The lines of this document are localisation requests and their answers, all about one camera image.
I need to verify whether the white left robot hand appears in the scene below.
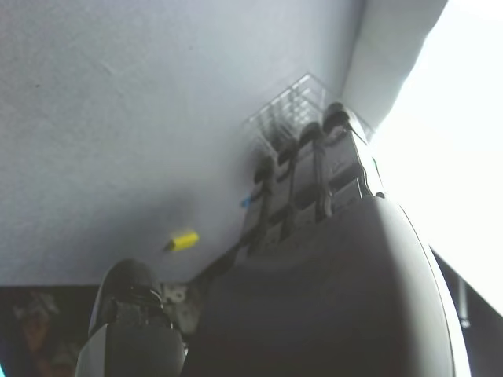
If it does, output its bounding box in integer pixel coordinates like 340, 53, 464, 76
76, 101, 472, 377

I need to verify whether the yellow rectangular block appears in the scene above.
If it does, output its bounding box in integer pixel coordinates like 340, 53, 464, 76
163, 231, 200, 253

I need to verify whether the silver wire dish rack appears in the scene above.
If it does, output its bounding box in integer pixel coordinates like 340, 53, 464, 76
242, 71, 373, 159

